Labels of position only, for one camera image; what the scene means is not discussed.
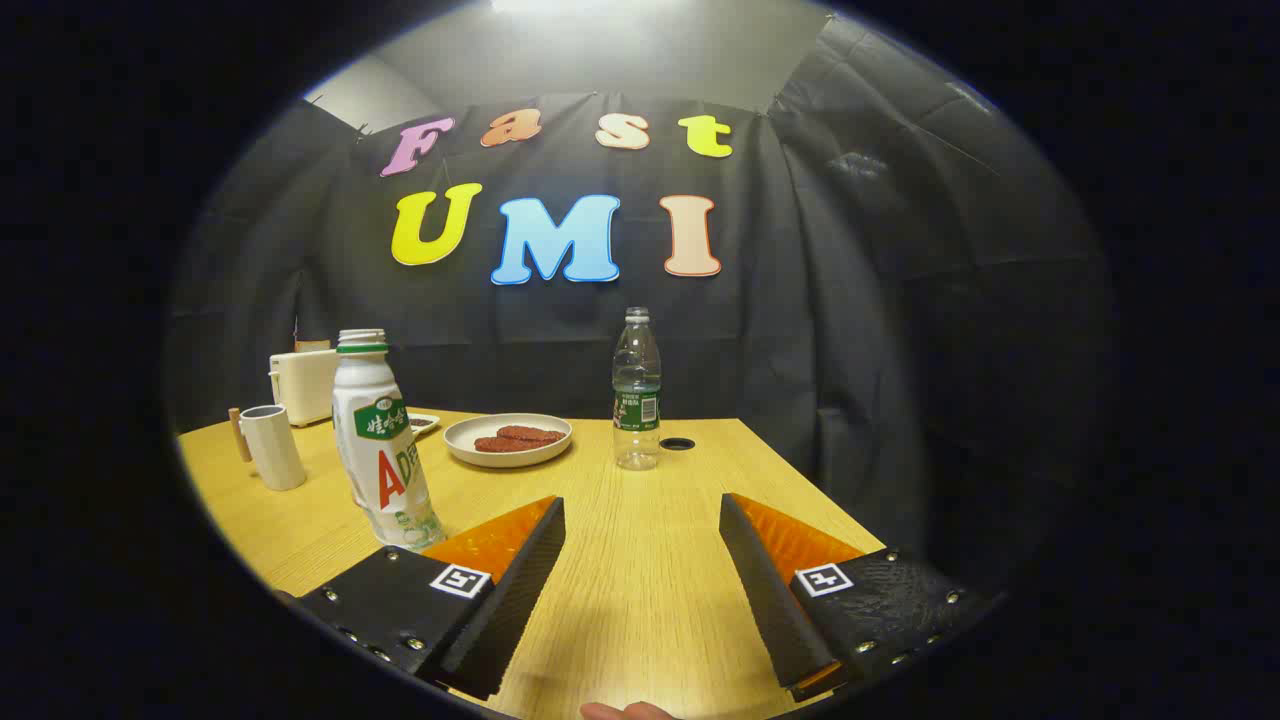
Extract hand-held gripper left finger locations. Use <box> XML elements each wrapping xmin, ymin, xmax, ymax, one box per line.
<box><xmin>295</xmin><ymin>495</ymin><xmax>567</xmax><ymax>701</ymax></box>

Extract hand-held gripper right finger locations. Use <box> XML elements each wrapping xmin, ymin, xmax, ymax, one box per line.
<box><xmin>718</xmin><ymin>492</ymin><xmax>1006</xmax><ymax>703</ymax></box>

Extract white juice bottle green label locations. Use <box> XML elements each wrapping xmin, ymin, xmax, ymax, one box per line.
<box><xmin>331</xmin><ymin>329</ymin><xmax>447</xmax><ymax>552</ymax></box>

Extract white cup wooden handle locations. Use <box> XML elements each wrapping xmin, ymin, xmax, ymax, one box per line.
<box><xmin>228</xmin><ymin>404</ymin><xmax>308</xmax><ymax>492</ymax></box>

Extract clear plastic water bottle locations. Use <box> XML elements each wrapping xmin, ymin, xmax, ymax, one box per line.
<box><xmin>611</xmin><ymin>307</ymin><xmax>663</xmax><ymax>471</ymax></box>

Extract wooden table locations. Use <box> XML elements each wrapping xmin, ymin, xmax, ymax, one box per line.
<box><xmin>177</xmin><ymin>408</ymin><xmax>886</xmax><ymax>720</ymax></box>

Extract white round plate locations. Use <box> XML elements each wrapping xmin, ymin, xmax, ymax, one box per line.
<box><xmin>443</xmin><ymin>413</ymin><xmax>574</xmax><ymax>469</ymax></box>

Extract cream toaster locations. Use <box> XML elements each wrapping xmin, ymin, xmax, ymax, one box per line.
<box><xmin>268</xmin><ymin>348</ymin><xmax>339</xmax><ymax>429</ymax></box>

